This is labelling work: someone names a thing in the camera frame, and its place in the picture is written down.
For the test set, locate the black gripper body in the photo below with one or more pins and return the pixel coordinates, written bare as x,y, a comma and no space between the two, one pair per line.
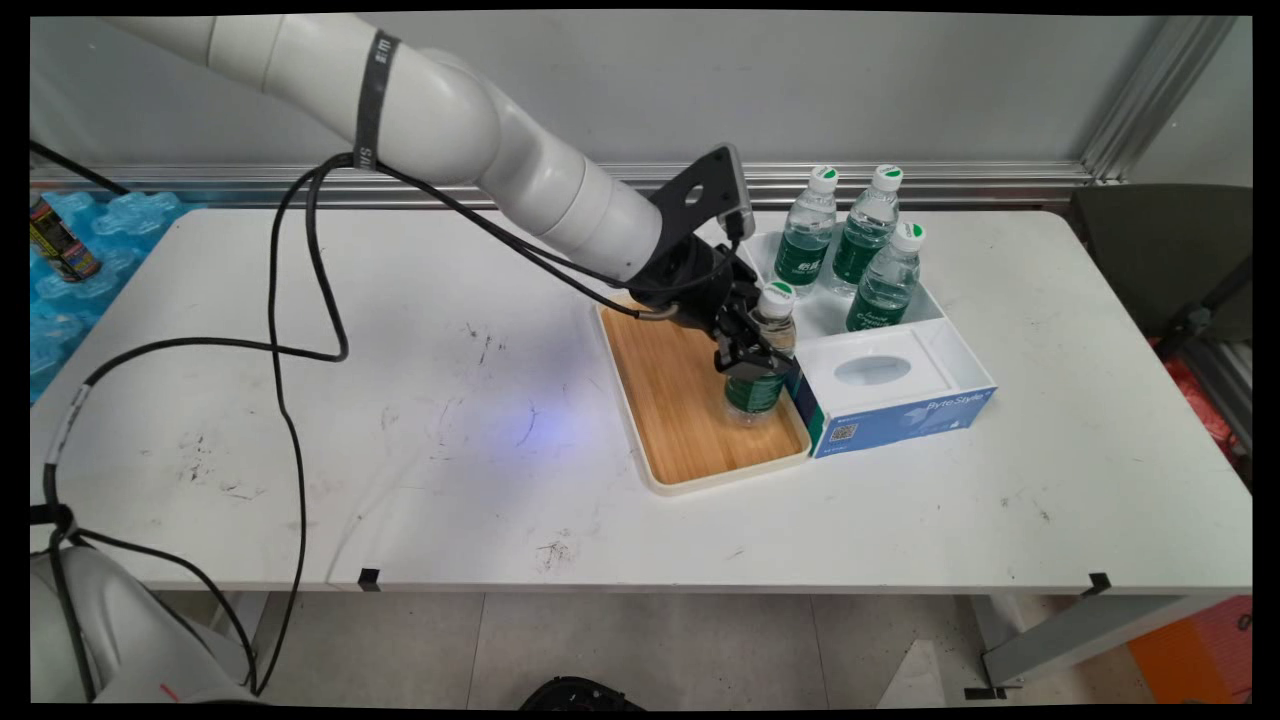
700,285

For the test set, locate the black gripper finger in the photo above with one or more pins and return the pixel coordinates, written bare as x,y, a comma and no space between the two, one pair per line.
748,357
750,315

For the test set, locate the green label water bottle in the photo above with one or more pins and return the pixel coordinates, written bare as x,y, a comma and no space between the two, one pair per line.
800,250
758,395
860,245
885,290

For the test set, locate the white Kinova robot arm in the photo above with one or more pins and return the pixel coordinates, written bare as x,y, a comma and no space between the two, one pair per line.
450,120

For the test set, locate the cream tray with wooden bottom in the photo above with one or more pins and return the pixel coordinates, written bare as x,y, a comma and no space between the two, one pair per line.
680,420

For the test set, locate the white box with blue print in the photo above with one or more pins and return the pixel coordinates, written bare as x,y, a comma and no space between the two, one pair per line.
900,425

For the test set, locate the black round object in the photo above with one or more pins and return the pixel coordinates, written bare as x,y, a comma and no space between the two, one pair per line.
580,696

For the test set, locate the black tape piece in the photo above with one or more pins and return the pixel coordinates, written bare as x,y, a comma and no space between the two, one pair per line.
369,579
1100,583

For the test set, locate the red orange bag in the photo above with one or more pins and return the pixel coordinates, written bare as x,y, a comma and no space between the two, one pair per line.
1200,400

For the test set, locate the orange panel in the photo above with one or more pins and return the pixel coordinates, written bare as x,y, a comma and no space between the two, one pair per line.
1195,655

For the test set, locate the plain white table leg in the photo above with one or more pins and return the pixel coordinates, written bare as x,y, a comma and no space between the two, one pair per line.
272,630

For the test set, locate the blue plastic bottle packaging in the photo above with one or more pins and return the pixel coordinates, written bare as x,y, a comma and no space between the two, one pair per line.
130,230

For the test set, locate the dark printed spray can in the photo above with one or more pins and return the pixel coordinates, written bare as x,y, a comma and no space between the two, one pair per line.
62,245

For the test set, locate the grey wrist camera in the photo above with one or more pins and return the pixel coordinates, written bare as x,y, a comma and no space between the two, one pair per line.
740,195

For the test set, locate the horizontal aluminium frame rail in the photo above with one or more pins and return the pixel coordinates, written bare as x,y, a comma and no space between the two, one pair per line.
900,185

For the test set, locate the slanted aluminium frame post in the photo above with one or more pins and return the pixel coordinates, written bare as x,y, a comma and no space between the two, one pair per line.
1160,95

